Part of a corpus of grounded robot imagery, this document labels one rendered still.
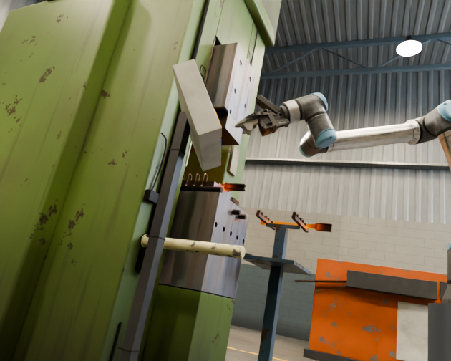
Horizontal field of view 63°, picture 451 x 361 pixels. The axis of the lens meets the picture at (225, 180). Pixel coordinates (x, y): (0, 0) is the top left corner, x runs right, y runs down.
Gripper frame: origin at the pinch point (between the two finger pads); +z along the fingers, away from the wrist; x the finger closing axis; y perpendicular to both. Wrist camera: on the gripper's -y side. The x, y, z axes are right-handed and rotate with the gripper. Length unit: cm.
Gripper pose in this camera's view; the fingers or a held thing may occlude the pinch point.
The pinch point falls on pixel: (237, 124)
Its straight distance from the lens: 150.3
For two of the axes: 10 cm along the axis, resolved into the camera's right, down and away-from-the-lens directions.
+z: -9.4, 3.2, -1.2
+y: 3.4, 8.9, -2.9
